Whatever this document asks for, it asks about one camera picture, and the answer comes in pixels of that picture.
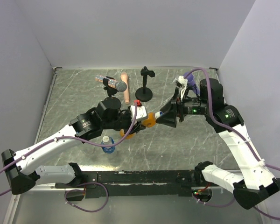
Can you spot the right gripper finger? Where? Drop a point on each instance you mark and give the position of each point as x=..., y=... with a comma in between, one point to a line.
x=171, y=105
x=168, y=119

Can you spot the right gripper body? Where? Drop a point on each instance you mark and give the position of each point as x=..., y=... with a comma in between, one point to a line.
x=193, y=106

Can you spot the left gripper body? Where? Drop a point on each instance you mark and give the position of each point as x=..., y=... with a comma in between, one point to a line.
x=123, y=121

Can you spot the orange juice bottle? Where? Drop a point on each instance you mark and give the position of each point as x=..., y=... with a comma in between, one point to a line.
x=148, y=123

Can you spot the blue label water bottle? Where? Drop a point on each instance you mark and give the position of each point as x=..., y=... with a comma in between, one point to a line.
x=107, y=148

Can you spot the orange bottle cap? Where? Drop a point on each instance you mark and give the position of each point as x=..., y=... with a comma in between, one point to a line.
x=158, y=114

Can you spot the white water bottle cap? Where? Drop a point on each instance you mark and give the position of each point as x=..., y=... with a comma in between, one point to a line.
x=105, y=139

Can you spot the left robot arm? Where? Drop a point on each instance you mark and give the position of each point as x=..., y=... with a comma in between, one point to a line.
x=25, y=168

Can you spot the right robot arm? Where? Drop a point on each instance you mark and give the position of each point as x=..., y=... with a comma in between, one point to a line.
x=255, y=183

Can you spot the glitter microphone stand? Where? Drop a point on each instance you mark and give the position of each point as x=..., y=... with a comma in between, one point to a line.
x=111, y=95

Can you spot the purple microphone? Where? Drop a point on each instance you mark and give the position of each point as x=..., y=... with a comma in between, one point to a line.
x=191, y=82

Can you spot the empty clip stand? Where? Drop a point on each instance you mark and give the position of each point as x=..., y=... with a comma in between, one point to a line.
x=144, y=94

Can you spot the glitter microphone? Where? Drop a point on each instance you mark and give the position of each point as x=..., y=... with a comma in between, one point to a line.
x=118, y=85

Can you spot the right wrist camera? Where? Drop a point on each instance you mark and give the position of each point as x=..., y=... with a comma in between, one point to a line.
x=182, y=88

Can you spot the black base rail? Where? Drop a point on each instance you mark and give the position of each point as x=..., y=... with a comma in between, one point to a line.
x=140, y=183

